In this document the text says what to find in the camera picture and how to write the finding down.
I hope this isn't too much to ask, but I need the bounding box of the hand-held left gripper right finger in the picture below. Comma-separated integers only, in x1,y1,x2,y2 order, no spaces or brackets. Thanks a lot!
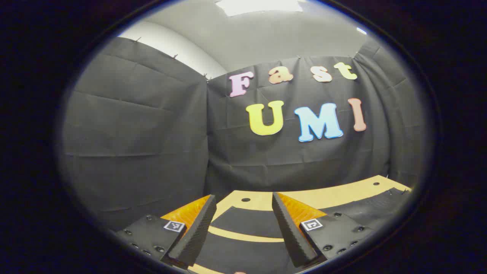
271,191,375,269

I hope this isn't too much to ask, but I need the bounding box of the black backdrop cloth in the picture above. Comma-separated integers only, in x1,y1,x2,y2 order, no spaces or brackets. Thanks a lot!
61,36,428,233

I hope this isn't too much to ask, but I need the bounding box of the ceiling light panel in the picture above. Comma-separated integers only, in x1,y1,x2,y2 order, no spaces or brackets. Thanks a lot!
215,0,305,17

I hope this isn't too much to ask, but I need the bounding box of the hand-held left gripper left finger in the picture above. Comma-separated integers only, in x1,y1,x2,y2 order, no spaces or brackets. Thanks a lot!
114,194,217,269

